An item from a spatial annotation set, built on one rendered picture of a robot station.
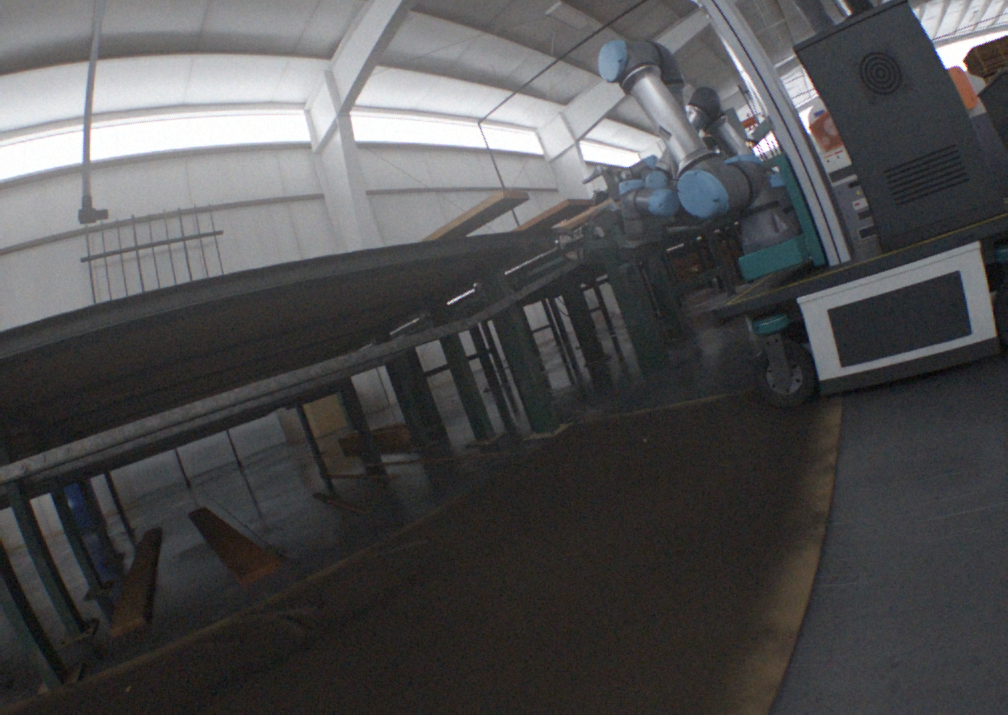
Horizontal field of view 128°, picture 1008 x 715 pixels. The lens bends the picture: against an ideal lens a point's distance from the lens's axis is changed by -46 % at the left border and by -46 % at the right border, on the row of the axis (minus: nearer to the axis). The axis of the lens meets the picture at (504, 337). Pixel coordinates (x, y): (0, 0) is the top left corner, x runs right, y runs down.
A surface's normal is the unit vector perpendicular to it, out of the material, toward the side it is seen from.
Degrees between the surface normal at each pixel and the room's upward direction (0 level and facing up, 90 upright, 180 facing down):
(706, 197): 98
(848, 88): 90
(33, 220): 92
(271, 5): 170
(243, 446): 90
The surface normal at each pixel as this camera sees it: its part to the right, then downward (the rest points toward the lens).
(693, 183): -0.84, 0.44
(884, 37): -0.71, 0.26
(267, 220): 0.65, -0.29
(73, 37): 0.37, 0.93
